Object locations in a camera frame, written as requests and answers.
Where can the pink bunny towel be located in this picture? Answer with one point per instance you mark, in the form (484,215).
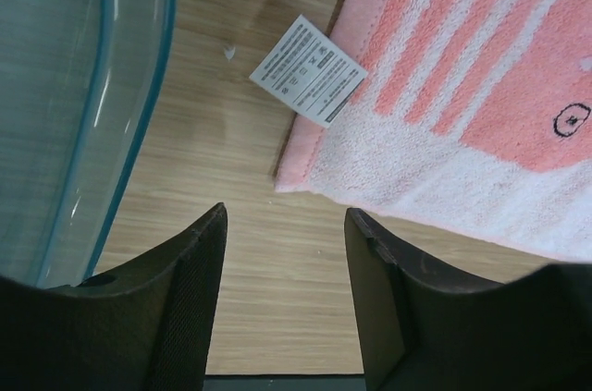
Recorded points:
(469,115)

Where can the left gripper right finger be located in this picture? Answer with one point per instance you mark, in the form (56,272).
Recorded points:
(424,324)

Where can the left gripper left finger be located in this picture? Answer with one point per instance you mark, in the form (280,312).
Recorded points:
(144,325)

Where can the clear glass tray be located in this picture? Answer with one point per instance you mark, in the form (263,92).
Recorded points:
(79,83)

